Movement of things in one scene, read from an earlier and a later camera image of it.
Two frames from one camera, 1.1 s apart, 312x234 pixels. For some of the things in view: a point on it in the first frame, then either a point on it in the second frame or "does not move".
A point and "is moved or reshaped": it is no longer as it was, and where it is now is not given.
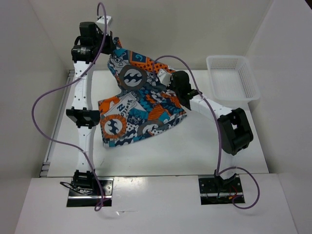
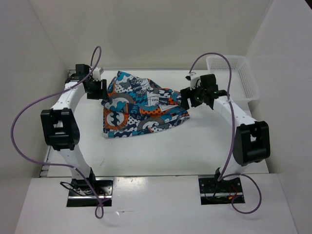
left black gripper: [111, 47] → [102, 94]
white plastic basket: [232, 79] does not move
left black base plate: [78, 198] does not move
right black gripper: [170, 87] → [185, 93]
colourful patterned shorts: [143, 106] is moved or reshaped
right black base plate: [217, 191] does not move
